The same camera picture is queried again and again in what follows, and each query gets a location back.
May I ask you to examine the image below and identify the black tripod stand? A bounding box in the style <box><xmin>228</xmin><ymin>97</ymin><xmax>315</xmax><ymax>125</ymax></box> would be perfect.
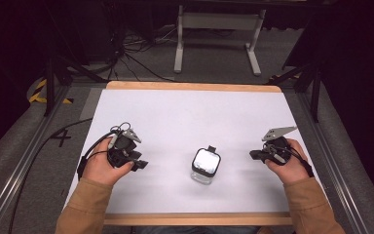
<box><xmin>42</xmin><ymin>0</ymin><xmax>110</xmax><ymax>117</ymax></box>
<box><xmin>266</xmin><ymin>61</ymin><xmax>325</xmax><ymax>124</ymax></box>

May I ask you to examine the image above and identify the aluminium rail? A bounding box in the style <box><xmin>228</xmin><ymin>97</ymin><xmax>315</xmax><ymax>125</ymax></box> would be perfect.
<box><xmin>0</xmin><ymin>85</ymin><xmax>71</xmax><ymax>234</ymax></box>
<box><xmin>296</xmin><ymin>91</ymin><xmax>374</xmax><ymax>234</ymax></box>

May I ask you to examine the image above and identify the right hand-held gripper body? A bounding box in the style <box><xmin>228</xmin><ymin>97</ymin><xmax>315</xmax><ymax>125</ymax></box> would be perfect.
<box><xmin>260</xmin><ymin>125</ymin><xmax>299</xmax><ymax>167</ymax></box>

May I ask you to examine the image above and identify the white metal stand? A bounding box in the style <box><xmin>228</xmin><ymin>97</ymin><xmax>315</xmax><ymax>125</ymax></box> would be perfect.
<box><xmin>173</xmin><ymin>4</ymin><xmax>267</xmax><ymax>77</ymax></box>

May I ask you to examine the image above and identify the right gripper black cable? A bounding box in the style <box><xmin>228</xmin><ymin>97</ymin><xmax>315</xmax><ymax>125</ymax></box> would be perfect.
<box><xmin>266</xmin><ymin>144</ymin><xmax>316</xmax><ymax>178</ymax></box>

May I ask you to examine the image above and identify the yellow black hazard tape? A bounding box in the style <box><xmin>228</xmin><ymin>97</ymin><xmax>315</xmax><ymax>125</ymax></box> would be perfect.
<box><xmin>28</xmin><ymin>78</ymin><xmax>75</xmax><ymax>105</ymax></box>

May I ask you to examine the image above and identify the bundle of floor cables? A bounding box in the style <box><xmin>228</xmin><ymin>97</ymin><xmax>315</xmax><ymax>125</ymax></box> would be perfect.
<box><xmin>105</xmin><ymin>22</ymin><xmax>179</xmax><ymax>83</ymax></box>

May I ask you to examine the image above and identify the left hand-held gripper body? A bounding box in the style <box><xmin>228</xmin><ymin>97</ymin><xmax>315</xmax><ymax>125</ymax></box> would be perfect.
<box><xmin>107</xmin><ymin>122</ymin><xmax>143</xmax><ymax>169</ymax></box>

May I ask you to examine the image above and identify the person's right hand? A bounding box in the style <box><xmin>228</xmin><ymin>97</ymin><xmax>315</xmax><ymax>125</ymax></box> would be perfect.
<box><xmin>265</xmin><ymin>138</ymin><xmax>311</xmax><ymax>186</ymax></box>

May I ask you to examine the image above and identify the clear jar with black lid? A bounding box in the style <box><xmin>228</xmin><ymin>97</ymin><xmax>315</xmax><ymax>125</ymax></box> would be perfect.
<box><xmin>190</xmin><ymin>145</ymin><xmax>222</xmax><ymax>186</ymax></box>

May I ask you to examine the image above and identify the person's left hand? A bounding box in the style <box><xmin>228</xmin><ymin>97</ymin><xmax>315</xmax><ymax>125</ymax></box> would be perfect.
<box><xmin>82</xmin><ymin>137</ymin><xmax>135</xmax><ymax>187</ymax></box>

